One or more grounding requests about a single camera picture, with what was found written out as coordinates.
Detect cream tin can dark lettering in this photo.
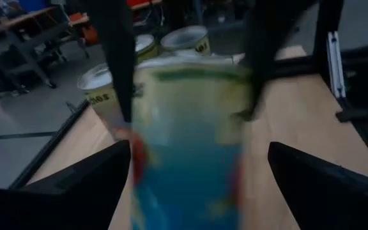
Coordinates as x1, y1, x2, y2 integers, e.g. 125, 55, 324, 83
134, 33, 158, 63

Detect wooden workbench black legs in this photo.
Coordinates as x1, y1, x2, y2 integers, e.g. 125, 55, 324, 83
0, 6, 91, 96

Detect blue tin can red fruit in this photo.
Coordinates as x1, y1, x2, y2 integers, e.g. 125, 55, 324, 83
132, 52, 252, 230

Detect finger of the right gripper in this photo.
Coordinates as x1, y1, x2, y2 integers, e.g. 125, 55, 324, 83
89, 0, 137, 123
233, 0, 316, 122

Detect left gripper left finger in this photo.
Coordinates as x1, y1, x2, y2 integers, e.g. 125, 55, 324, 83
0, 139, 132, 230

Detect blue peaches label tin can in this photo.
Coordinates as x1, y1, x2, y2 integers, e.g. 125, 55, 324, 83
159, 24, 211, 58

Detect wooden shelf black metal legs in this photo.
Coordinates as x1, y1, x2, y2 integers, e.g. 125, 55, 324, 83
30, 57, 368, 230

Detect pale green label tin can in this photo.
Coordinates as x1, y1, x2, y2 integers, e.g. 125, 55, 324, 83
76, 62, 123, 138

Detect silver aluminium bar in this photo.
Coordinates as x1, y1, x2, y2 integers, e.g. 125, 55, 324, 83
326, 31, 347, 99

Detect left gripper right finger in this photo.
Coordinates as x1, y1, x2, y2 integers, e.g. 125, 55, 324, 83
268, 141, 368, 230

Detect orange object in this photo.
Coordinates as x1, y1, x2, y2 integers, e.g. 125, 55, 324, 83
81, 25, 99, 45

